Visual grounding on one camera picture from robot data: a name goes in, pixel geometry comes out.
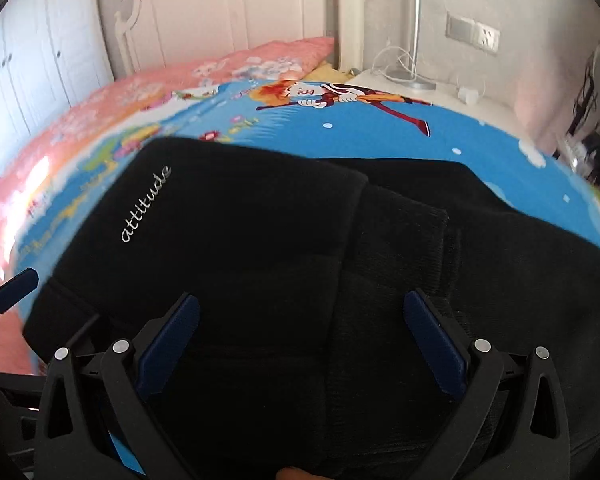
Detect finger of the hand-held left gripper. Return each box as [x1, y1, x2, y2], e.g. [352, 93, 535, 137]
[0, 267, 40, 357]
[55, 313, 102, 357]

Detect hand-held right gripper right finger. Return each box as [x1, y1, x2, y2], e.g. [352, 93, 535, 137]
[402, 289, 571, 480]

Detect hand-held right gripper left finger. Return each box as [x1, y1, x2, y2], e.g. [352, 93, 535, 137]
[34, 291, 202, 480]

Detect black pants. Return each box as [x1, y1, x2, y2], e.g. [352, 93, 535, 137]
[21, 135, 600, 480]

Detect blue cartoon printed bedsheet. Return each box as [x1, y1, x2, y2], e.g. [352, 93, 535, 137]
[10, 77, 600, 479]

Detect white wardrobe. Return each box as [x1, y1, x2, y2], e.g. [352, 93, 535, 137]
[0, 0, 116, 186]

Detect white bedside table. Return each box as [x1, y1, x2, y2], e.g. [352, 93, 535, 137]
[342, 67, 531, 137]

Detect yellow pillow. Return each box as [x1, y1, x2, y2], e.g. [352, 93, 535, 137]
[302, 60, 355, 84]

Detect pink floral pillow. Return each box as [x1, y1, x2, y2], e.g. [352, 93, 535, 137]
[192, 36, 337, 83]

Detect silver desk lamp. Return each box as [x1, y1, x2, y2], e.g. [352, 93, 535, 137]
[392, 0, 439, 92]

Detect white wooden headboard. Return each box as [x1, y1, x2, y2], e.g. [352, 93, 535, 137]
[114, 0, 366, 75]

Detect white charger with cable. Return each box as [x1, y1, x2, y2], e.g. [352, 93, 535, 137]
[455, 75, 482, 106]

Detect white cable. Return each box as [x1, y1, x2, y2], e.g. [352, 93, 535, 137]
[371, 45, 419, 82]

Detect grey wall outlet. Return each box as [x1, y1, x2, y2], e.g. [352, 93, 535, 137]
[446, 10, 501, 54]

